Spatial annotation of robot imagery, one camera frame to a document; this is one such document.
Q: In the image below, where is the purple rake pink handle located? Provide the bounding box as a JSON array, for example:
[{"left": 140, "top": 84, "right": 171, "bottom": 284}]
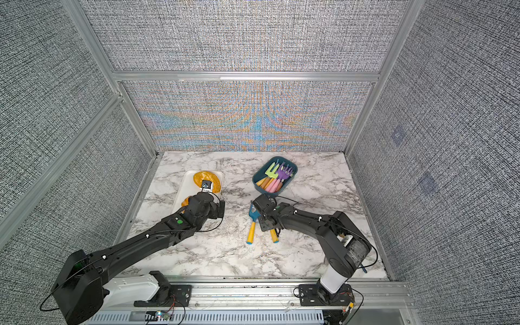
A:
[
  {"left": 269, "top": 163, "right": 294, "bottom": 194},
  {"left": 265, "top": 166, "right": 291, "bottom": 194}
]

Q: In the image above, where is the blue rake yellow handle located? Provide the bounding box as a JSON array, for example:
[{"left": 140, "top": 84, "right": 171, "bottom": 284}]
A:
[
  {"left": 246, "top": 203, "right": 261, "bottom": 245},
  {"left": 269, "top": 229, "right": 279, "bottom": 243}
]

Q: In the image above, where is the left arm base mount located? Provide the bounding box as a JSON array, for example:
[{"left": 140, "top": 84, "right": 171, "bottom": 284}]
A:
[{"left": 134, "top": 271, "right": 192, "bottom": 307}]

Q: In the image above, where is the sesame oval bread roll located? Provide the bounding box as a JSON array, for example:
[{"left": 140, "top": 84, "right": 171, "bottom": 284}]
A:
[{"left": 193, "top": 171, "right": 222, "bottom": 194}]

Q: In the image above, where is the white rectangular tray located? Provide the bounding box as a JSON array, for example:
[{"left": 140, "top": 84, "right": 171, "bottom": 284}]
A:
[{"left": 171, "top": 170, "right": 224, "bottom": 213}]

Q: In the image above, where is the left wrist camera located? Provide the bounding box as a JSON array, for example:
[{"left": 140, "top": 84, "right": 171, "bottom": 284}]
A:
[{"left": 201, "top": 180, "right": 214, "bottom": 193}]

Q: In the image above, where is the glazed ring bread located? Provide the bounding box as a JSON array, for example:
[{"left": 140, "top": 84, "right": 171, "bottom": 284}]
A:
[{"left": 181, "top": 196, "right": 191, "bottom": 207}]

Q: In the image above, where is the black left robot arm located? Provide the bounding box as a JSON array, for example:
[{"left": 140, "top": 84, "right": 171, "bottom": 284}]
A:
[{"left": 50, "top": 192, "right": 226, "bottom": 324}]

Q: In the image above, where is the teal plastic storage box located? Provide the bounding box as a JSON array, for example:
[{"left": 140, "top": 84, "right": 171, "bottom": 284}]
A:
[{"left": 252, "top": 156, "right": 298, "bottom": 196}]

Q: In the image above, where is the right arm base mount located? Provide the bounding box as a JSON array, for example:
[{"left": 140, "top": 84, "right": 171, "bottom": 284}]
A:
[{"left": 296, "top": 284, "right": 356, "bottom": 307}]

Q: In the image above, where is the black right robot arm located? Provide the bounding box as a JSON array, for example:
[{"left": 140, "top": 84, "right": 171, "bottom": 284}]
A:
[{"left": 253, "top": 194, "right": 374, "bottom": 296}]

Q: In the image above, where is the aluminium front rail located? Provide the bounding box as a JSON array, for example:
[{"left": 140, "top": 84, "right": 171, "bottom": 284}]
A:
[{"left": 88, "top": 278, "right": 421, "bottom": 324}]

